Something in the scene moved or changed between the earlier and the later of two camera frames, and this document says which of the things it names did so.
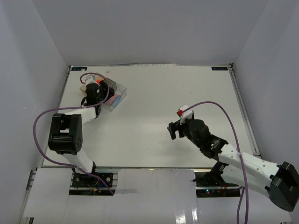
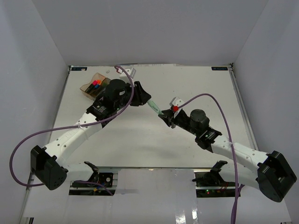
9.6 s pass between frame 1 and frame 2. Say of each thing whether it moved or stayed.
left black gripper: moved
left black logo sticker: stayed
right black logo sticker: stayed
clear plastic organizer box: stayed
